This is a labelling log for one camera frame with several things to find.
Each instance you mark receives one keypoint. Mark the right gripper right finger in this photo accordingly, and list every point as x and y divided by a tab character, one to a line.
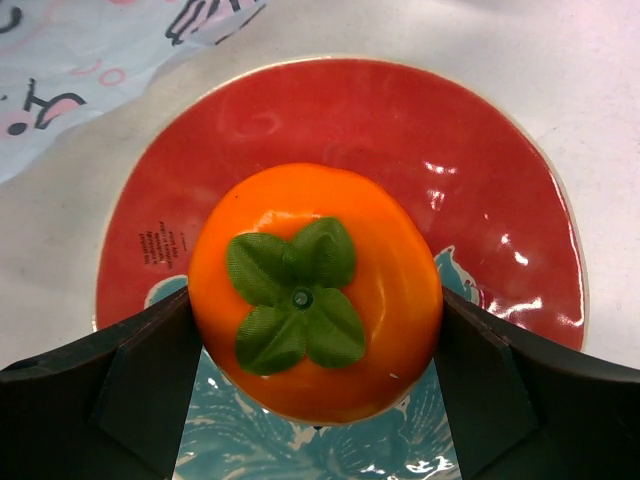
520	406

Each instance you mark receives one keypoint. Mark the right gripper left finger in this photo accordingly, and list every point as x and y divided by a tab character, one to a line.
111	405

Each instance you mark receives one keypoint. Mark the orange fake persimmon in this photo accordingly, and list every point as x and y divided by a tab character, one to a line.
316	294

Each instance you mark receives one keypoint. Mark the light blue plastic bag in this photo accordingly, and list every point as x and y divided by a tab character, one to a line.
64	63

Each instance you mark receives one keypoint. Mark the red and teal plate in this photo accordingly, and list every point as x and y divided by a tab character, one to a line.
477	187

